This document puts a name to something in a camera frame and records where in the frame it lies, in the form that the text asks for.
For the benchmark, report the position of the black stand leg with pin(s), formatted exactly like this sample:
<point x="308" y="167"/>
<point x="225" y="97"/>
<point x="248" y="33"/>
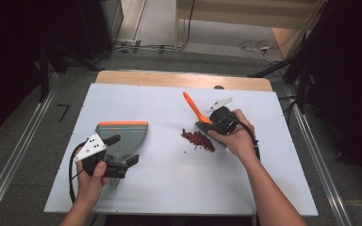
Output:
<point x="44" y="75"/>
<point x="271" y="69"/>

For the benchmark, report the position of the pile of red beans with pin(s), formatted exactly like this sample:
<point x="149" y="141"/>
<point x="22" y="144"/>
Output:
<point x="199" y="140"/>

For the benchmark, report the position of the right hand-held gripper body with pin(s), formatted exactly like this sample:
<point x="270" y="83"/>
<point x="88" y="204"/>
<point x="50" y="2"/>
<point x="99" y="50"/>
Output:
<point x="223" y="121"/>

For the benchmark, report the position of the person's left hand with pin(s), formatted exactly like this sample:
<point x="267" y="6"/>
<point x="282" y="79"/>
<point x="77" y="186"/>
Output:
<point x="89" y="188"/>

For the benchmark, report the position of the grey dustpan with orange edge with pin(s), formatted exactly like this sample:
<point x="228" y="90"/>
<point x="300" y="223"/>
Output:
<point x="128" y="135"/>

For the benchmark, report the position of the black cabinet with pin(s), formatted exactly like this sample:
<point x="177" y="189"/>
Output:
<point x="94" y="28"/>

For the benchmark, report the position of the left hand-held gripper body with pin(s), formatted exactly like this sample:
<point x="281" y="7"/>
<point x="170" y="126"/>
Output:
<point x="91" y="147"/>

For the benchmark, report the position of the wooden box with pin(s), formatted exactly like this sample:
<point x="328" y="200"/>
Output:
<point x="284" y="40"/>

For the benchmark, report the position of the grey power strip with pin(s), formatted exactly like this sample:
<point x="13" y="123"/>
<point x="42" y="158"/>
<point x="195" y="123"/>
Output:
<point x="128" y="42"/>

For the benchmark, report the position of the wooden table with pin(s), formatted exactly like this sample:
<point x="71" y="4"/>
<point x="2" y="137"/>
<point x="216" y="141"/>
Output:
<point x="169" y="79"/>

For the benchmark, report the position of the person's right hand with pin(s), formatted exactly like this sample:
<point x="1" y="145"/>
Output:
<point x="240" y="141"/>

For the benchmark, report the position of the metal floor rail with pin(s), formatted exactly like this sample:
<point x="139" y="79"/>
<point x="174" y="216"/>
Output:
<point x="15" y="150"/>
<point x="323" y="175"/>

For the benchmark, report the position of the white board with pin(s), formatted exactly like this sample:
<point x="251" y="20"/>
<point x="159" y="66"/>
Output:
<point x="169" y="103"/>

